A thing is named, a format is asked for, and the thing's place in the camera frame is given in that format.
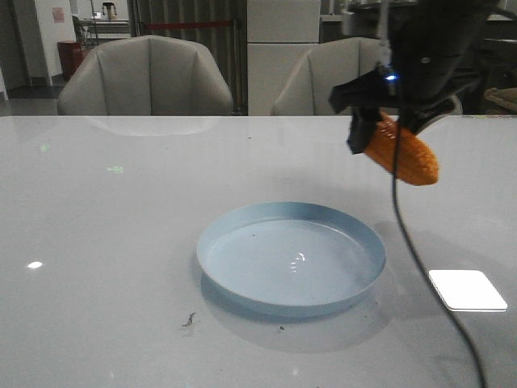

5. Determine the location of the right grey upholstered chair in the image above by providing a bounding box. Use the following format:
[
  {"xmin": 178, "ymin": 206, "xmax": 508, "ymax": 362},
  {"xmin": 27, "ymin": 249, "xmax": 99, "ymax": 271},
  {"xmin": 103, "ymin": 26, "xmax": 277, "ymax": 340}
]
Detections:
[{"xmin": 270, "ymin": 36, "xmax": 464, "ymax": 116}]

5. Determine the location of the orange corn cob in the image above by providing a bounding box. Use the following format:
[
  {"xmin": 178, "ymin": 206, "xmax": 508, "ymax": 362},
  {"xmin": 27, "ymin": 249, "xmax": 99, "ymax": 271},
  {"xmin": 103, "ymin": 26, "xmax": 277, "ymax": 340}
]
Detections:
[{"xmin": 364, "ymin": 111, "xmax": 439, "ymax": 186}]

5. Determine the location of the dark side chair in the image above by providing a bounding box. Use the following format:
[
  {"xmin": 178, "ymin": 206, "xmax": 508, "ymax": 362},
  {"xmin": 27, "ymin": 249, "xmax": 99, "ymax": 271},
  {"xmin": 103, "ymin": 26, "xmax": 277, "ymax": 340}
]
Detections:
[{"xmin": 460, "ymin": 40, "xmax": 516, "ymax": 115}]

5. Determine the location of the red waste bin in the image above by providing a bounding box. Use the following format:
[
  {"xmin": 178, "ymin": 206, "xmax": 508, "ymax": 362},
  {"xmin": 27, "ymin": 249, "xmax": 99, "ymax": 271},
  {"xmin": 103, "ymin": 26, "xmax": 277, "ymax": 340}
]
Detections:
[{"xmin": 57, "ymin": 40, "xmax": 83, "ymax": 81}]

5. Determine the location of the white drawer cabinet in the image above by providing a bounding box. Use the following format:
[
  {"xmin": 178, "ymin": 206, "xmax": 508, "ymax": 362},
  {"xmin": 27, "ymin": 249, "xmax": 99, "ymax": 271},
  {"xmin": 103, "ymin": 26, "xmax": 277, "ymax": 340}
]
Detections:
[{"xmin": 246, "ymin": 0, "xmax": 321, "ymax": 116}]

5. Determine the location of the pink wall notice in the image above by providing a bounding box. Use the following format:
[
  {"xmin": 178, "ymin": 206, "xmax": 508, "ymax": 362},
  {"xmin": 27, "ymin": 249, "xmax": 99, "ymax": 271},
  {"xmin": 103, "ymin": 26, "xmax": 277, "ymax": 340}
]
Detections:
[{"xmin": 52, "ymin": 7, "xmax": 65, "ymax": 23}]

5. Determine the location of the grey upholstered chair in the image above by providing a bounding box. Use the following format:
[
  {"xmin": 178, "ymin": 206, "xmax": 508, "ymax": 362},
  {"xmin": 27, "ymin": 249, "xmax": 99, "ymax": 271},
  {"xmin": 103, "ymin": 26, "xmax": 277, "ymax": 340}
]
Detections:
[
  {"xmin": 57, "ymin": 35, "xmax": 233, "ymax": 116},
  {"xmin": 270, "ymin": 36, "xmax": 464, "ymax": 116}
]

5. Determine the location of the red barrier belt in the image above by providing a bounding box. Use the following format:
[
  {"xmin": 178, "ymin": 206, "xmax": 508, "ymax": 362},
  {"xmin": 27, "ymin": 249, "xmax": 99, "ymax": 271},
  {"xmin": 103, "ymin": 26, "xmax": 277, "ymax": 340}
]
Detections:
[{"xmin": 143, "ymin": 19, "xmax": 233, "ymax": 31}]

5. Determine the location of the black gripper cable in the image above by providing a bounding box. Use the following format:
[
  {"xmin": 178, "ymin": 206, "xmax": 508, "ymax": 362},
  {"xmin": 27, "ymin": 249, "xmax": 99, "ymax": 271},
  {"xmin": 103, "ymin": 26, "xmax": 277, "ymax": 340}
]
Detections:
[{"xmin": 389, "ymin": 108, "xmax": 488, "ymax": 388}]

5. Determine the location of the background metal table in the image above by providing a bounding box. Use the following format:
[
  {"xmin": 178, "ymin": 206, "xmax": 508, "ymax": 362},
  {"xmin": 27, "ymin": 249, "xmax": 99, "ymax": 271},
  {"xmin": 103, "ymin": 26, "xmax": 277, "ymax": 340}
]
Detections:
[{"xmin": 69, "ymin": 0, "xmax": 131, "ymax": 40}]

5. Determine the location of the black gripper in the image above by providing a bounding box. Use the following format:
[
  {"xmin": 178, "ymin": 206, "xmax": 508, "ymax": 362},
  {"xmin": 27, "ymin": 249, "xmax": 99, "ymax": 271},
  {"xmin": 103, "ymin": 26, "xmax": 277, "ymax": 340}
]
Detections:
[{"xmin": 329, "ymin": 1, "xmax": 497, "ymax": 154}]

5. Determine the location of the light blue round plate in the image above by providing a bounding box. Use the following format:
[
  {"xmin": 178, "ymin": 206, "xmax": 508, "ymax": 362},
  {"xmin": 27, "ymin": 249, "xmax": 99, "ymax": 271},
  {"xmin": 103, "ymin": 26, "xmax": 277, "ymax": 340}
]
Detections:
[{"xmin": 196, "ymin": 202, "xmax": 386, "ymax": 318}]

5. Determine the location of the left grey upholstered chair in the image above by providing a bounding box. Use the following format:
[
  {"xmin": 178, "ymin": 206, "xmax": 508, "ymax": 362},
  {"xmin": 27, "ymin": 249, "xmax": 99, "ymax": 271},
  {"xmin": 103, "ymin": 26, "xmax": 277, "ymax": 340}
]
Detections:
[{"xmin": 57, "ymin": 35, "xmax": 233, "ymax": 116}]

